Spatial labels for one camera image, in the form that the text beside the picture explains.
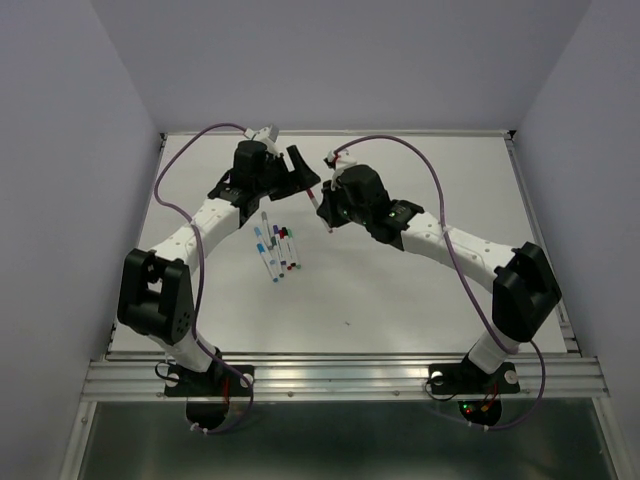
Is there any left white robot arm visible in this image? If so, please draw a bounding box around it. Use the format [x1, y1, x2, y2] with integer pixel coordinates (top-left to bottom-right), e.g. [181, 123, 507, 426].
[117, 140, 320, 373]

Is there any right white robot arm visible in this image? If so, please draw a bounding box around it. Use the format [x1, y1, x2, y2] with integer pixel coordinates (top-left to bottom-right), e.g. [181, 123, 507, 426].
[317, 165, 562, 375]

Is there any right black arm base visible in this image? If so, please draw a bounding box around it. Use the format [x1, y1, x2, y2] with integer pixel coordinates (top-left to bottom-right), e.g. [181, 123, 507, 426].
[424, 357, 521, 429]

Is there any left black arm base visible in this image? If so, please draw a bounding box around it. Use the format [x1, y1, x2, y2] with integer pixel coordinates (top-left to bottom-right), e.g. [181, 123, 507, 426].
[154, 361, 255, 436]

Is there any grey marker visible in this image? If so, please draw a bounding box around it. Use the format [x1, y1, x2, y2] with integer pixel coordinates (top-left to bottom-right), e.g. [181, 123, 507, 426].
[261, 211, 273, 249]

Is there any black marker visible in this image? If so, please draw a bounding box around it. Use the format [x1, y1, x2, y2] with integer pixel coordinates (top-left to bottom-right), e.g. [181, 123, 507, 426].
[283, 227, 301, 269]

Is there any light blue marker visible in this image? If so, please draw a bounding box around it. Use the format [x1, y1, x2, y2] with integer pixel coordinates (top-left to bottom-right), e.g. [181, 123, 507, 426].
[254, 227, 284, 280]

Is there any red marker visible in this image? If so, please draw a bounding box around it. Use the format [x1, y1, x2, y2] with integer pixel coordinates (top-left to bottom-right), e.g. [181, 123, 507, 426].
[279, 229, 295, 270]

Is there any purple marker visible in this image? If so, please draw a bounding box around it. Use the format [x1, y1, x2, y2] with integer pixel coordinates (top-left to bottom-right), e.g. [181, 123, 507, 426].
[272, 224, 288, 270]

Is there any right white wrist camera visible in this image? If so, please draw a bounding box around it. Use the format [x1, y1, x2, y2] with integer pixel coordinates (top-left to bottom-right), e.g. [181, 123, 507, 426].
[323, 149, 358, 183]

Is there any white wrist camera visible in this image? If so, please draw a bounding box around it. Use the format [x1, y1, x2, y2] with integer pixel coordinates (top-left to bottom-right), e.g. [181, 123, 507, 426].
[243, 125, 281, 156]
[323, 149, 358, 183]

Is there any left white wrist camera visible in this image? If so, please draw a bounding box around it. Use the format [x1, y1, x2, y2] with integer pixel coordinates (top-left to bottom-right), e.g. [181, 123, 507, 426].
[243, 125, 281, 156]

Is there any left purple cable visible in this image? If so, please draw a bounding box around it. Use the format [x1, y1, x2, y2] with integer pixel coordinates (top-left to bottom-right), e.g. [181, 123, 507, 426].
[152, 122, 256, 436]

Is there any purple cable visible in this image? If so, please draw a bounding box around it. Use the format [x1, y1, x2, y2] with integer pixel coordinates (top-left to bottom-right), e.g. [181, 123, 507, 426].
[152, 122, 256, 436]
[332, 135, 546, 435]

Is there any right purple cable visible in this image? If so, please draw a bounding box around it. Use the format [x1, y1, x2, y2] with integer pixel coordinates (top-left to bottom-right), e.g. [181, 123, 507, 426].
[332, 135, 546, 435]

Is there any aluminium front rail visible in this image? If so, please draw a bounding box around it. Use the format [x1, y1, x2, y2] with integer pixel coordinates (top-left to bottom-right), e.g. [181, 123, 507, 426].
[60, 353, 635, 479]

